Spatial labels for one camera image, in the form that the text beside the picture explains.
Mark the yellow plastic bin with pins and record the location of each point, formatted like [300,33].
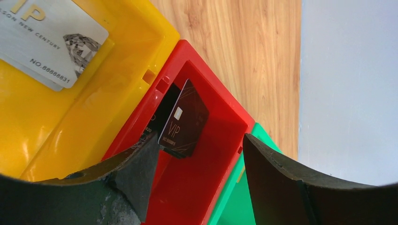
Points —
[47,134]

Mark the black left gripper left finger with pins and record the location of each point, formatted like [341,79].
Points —
[94,196]

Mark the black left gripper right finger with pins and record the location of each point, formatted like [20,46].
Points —
[286,192]

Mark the silver card in yellow bin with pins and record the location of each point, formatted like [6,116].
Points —
[52,41]

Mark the green plastic bin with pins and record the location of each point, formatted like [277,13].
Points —
[234,206]

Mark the red plastic bin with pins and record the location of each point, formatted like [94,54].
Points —
[185,191]

